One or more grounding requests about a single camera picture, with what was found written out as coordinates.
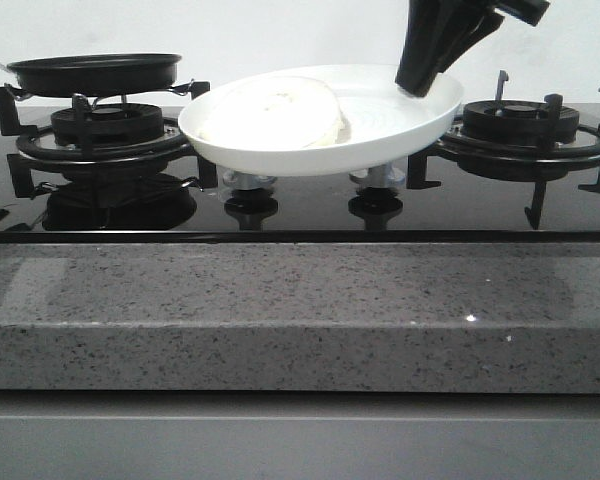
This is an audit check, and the silver stove knob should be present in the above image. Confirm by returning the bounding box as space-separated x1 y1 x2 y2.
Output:
222 170 277 191
349 162 406 189

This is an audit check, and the grey cabinet front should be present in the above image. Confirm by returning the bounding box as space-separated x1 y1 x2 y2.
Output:
0 391 600 479

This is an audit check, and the black gas burner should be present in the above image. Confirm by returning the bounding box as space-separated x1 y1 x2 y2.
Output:
51 103 164 146
461 98 580 148

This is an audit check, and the left black gas burner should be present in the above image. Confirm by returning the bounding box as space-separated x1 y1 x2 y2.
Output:
51 103 164 146

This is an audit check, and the black pan support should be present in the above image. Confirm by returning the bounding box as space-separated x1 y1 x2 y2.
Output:
406 70 600 229
0 84 219 198

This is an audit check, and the white round plate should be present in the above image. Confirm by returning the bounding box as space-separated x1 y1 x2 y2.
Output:
178 64 464 177

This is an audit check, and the fried egg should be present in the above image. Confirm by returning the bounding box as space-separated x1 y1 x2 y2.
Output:
196 76 345 151

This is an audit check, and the left silver stove knob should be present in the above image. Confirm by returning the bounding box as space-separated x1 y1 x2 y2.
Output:
222 170 277 191

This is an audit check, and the right black pan support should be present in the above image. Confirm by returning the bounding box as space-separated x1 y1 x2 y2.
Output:
406 70 600 229

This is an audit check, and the right black gas burner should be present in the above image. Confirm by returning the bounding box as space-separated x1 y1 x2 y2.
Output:
461 98 580 148

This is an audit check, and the black frying pan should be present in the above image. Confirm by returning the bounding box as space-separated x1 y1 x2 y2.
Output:
6 53 181 98

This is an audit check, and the black glass gas cooktop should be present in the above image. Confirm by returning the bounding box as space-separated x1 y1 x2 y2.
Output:
0 133 600 244

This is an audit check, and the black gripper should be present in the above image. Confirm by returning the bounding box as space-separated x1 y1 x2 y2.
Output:
395 0 550 96

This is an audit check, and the left black pan support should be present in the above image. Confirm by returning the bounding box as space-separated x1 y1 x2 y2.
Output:
0 84 219 198

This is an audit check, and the right silver stove knob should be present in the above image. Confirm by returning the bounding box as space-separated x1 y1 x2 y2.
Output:
349 162 406 189

